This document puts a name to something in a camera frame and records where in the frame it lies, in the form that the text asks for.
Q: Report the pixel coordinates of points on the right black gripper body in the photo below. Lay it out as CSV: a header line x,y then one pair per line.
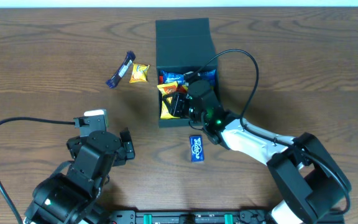
x,y
183,109

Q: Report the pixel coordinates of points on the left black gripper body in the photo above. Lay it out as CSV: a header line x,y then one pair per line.
x,y
127,146

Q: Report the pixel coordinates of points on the yellow orange snack packet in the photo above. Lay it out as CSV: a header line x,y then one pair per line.
x,y
166,89

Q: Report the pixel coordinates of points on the blue eclipse gum pack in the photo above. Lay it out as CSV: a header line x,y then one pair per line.
x,y
197,149

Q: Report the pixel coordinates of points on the blue snack bar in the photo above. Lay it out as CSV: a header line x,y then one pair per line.
x,y
168,77

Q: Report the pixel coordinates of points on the dark green box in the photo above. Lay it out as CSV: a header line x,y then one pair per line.
x,y
185,45

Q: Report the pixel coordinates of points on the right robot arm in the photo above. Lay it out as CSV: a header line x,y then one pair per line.
x,y
311,183

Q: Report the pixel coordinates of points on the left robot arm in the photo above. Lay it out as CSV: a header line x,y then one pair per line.
x,y
71,193

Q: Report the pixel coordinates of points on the dark blue candy bar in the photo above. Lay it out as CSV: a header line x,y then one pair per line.
x,y
120,72

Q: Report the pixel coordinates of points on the small yellow candy packet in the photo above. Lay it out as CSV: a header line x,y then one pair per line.
x,y
139,73

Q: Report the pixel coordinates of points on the black mounting rail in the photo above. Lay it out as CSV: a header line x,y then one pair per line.
x,y
216,217

